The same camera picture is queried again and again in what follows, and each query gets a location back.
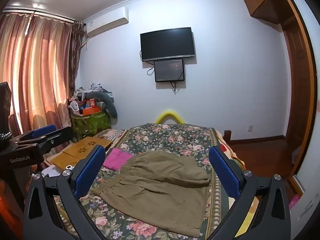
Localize pink curtain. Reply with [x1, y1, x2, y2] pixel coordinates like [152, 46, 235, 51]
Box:
[0, 11, 75, 140]

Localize orange box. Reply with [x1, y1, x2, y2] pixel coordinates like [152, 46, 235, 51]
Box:
[79, 106, 102, 117]

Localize black wall television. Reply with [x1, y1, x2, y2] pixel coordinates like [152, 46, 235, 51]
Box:
[140, 27, 195, 62]

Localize green storage box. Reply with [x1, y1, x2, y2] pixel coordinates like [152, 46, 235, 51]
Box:
[71, 111, 112, 140]

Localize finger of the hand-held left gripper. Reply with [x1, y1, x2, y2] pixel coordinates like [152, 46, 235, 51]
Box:
[12, 124, 57, 143]
[15, 126, 74, 155]

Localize striped blanket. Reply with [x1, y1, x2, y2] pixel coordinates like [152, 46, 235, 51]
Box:
[100, 129, 127, 140]

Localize yellow cloth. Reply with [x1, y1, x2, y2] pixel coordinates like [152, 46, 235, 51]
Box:
[237, 197, 258, 234]

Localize orange cloth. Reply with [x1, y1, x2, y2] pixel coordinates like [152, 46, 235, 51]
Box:
[0, 177, 24, 230]

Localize white air conditioner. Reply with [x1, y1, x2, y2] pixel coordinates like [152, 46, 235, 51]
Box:
[84, 6, 129, 38]

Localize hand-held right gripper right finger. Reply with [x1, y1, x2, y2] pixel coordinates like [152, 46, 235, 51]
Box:
[207, 145, 292, 240]

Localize brown patterned curtain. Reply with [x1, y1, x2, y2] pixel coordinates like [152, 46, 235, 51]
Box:
[66, 20, 84, 100]

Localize olive green pants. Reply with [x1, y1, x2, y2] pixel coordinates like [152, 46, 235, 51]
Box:
[90, 151, 212, 238]

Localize pile of clothes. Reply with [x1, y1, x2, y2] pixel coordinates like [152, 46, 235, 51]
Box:
[75, 82, 110, 100]

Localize pink cloth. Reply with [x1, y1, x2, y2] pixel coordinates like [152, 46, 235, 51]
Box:
[102, 147, 134, 170]

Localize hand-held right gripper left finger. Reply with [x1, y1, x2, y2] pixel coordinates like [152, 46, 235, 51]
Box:
[22, 145, 108, 240]

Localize wooden lap desk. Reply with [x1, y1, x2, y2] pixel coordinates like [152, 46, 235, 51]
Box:
[46, 136, 113, 170]

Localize yellow foam tube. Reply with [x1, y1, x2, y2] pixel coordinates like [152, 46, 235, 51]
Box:
[155, 109, 183, 125]

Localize wooden overhead cabinet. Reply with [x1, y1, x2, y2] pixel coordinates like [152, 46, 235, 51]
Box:
[242, 0, 288, 25]

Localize small black wall monitor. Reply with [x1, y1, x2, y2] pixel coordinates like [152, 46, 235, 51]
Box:
[154, 59, 185, 83]

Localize floral bedspread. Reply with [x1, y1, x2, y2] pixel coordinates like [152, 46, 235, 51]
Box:
[54, 122, 247, 240]

